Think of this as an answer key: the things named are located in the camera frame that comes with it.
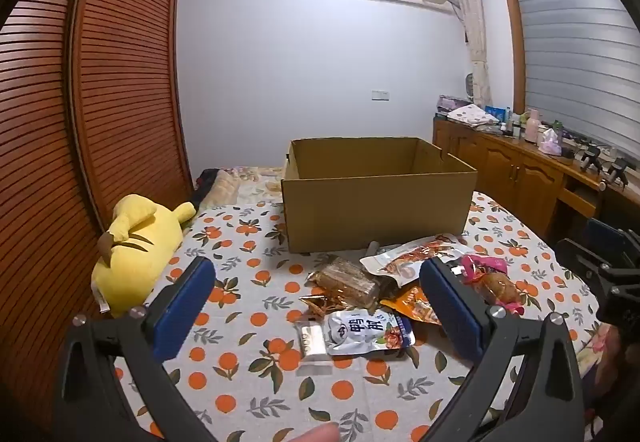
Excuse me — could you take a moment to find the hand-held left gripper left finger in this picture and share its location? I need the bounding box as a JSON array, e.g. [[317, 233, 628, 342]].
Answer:
[[52, 256, 217, 442]]

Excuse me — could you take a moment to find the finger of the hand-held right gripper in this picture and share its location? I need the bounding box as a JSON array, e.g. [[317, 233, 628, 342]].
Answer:
[[554, 237, 621, 293]]

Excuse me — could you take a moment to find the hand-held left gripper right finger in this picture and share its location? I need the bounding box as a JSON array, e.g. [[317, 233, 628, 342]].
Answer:
[[419, 256, 586, 442]]

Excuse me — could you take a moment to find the orange snack packet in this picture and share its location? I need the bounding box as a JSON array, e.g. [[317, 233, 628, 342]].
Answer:
[[380, 285, 441, 325]]

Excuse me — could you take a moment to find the pink snack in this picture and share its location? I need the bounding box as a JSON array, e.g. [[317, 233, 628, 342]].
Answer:
[[460, 255, 526, 318]]

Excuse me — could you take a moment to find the white pouch with orange picture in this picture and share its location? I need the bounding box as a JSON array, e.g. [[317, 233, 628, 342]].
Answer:
[[360, 233, 473, 287]]

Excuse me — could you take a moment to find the silver snack packet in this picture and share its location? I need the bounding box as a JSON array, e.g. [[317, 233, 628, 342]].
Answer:
[[324, 308, 417, 356]]

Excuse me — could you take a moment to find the clear packet of brown biscuits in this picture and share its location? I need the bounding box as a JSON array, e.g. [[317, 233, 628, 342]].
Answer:
[[306, 257, 401, 310]]

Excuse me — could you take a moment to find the cardboard box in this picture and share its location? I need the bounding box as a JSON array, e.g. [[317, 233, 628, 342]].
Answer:
[[280, 137, 478, 254]]

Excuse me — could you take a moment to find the small clear white packet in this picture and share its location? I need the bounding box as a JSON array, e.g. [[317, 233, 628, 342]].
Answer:
[[294, 319, 332, 362]]

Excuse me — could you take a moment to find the person's left hand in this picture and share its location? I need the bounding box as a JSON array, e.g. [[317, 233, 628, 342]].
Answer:
[[292, 423, 341, 442]]

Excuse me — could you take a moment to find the yellow plush toy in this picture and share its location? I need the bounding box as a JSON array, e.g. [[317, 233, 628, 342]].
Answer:
[[91, 193, 197, 319]]

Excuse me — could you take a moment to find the black tripod stand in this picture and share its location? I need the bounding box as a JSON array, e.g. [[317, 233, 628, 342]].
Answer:
[[580, 147, 603, 173], [602, 157, 628, 188]]

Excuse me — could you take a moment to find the wooden sideboard cabinet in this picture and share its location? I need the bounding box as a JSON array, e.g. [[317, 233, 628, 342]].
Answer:
[[432, 115, 640, 243]]

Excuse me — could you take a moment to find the orange fruit print tablecloth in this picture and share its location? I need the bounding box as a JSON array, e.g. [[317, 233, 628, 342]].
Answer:
[[107, 192, 601, 442]]

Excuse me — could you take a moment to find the pink tissue bag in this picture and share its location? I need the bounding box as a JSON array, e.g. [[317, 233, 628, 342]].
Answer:
[[537, 127, 563, 155]]

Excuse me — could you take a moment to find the dark cloth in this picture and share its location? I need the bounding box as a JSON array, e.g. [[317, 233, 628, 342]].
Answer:
[[194, 169, 222, 205]]

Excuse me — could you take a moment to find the gold crinkled wrapper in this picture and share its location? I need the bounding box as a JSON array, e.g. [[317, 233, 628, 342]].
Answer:
[[299, 289, 351, 320]]

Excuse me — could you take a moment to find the floral quilt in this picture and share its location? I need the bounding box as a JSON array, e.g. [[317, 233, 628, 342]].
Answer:
[[197, 165, 286, 210]]

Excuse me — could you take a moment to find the folded floral cloth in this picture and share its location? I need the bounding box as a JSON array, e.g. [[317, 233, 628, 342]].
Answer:
[[447, 105, 501, 128]]

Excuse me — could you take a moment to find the purple box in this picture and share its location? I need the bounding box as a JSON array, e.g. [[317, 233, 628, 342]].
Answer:
[[437, 95, 471, 115]]

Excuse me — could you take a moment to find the window with grey blind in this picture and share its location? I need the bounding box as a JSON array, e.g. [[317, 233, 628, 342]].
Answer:
[[497, 0, 640, 158]]

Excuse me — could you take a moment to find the wooden louvered wardrobe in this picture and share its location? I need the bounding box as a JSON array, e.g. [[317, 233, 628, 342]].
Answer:
[[0, 0, 196, 423]]

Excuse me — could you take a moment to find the pale patterned curtain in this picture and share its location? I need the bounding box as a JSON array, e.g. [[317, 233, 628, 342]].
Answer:
[[450, 0, 493, 108]]

